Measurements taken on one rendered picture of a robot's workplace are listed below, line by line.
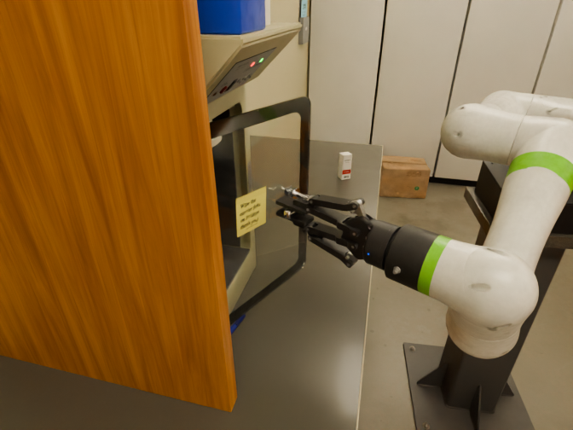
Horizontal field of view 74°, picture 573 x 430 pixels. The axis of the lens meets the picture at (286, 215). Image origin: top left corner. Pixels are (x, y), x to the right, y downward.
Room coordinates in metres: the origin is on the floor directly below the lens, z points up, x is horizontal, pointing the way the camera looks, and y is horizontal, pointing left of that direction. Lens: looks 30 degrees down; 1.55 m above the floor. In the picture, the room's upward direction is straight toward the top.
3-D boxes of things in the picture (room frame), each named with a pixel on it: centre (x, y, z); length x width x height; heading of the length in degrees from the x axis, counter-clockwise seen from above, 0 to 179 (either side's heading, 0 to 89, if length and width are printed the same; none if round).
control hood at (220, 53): (0.63, 0.07, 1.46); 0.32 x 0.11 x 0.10; 166
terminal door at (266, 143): (0.61, 0.05, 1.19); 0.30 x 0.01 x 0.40; 141
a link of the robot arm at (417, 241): (0.48, -0.20, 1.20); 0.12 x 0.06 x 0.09; 141
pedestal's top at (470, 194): (1.09, -0.80, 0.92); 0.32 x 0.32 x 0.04; 82
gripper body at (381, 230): (0.52, -0.14, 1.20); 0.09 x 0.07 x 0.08; 51
